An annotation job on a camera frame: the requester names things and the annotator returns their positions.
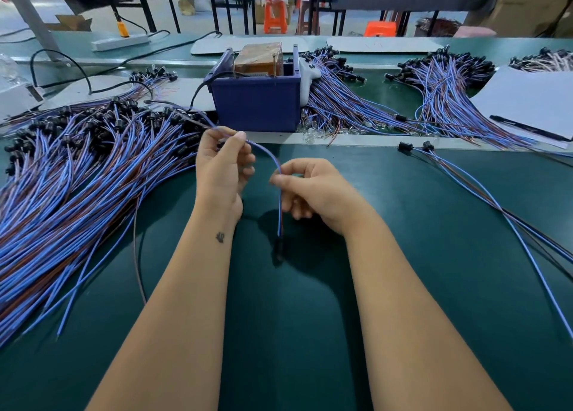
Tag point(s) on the white flat mat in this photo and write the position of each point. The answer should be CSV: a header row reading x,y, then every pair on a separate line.
x,y
255,44
184,91
385,44

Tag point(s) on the orange plug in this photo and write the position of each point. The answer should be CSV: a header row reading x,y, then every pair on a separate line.
x,y
122,28

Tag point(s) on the stack of large cardboard boxes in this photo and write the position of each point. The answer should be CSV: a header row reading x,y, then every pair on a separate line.
x,y
528,3

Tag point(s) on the brown cardboard block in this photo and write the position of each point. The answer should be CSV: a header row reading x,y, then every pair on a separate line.
x,y
258,59

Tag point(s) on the pink plastic stool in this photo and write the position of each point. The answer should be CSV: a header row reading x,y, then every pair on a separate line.
x,y
474,32

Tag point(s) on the orange plastic stool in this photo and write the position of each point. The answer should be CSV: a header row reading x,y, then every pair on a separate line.
x,y
380,29
276,17

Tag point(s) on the person's left forearm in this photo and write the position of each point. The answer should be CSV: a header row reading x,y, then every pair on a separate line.
x,y
166,326

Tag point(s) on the person's right forearm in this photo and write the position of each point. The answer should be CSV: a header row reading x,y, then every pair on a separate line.
x,y
421,326

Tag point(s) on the person's left hand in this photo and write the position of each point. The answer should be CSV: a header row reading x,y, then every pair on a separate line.
x,y
222,178

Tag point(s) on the blue plastic tester box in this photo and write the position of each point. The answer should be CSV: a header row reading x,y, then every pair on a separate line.
x,y
255,106

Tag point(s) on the white plastic device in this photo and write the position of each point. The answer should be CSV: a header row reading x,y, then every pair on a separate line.
x,y
18,100

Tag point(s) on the white power strip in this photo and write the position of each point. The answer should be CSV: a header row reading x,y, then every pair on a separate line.
x,y
118,42

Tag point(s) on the white paper sheet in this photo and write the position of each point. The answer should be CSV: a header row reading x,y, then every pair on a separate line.
x,y
530,100

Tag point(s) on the open cardboard box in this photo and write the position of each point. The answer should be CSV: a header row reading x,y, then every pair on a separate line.
x,y
68,23

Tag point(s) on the black pen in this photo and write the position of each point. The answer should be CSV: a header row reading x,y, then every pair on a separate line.
x,y
526,129

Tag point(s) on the person's right hand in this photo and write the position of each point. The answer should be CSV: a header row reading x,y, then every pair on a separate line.
x,y
318,196

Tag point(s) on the thin black stand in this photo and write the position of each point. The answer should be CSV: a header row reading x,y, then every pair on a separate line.
x,y
318,3

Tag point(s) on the grey metal pole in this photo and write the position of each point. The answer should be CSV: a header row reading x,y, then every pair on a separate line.
x,y
27,12

